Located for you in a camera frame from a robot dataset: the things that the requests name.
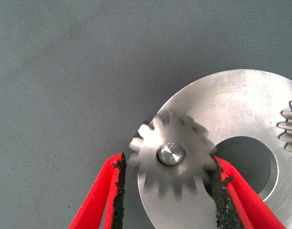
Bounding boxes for round metal carrier plate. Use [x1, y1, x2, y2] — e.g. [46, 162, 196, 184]
[137, 69, 292, 229]

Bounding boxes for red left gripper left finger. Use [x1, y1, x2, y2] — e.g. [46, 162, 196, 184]
[68, 152, 127, 229]

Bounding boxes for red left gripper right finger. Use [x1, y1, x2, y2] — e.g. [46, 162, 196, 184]
[208, 155, 286, 229]

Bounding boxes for small steel planetary gear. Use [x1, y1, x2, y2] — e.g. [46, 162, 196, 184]
[276, 98, 292, 156]
[128, 110, 218, 198]

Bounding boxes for dark grey table cloth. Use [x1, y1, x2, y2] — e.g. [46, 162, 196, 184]
[0, 0, 292, 229]

